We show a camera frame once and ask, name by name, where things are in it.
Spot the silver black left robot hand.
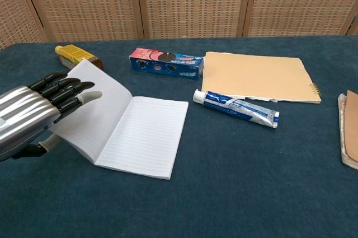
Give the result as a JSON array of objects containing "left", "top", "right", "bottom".
[{"left": 0, "top": 72, "right": 103, "bottom": 162}]

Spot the white lined notebook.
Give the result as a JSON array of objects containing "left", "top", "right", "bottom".
[{"left": 49, "top": 59, "right": 190, "bottom": 180}]

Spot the brown book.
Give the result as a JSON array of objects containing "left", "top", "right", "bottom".
[{"left": 337, "top": 90, "right": 358, "bottom": 170}]

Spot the brown tea bottle yellow label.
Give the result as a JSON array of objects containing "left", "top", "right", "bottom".
[{"left": 54, "top": 45, "right": 105, "bottom": 72}]

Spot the blue cookie box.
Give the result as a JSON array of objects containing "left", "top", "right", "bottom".
[{"left": 128, "top": 47, "right": 204, "bottom": 81}]

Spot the woven folding screen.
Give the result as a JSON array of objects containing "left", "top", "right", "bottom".
[{"left": 0, "top": 0, "right": 358, "bottom": 52}]

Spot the dark teal table cloth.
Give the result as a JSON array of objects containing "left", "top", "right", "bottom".
[{"left": 0, "top": 35, "right": 358, "bottom": 238}]

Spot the blue white toothpaste tube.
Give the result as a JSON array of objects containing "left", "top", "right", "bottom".
[{"left": 192, "top": 89, "right": 280, "bottom": 129}]

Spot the tan spiral bound sketchbook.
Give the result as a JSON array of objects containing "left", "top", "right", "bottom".
[{"left": 201, "top": 51, "right": 322, "bottom": 104}]

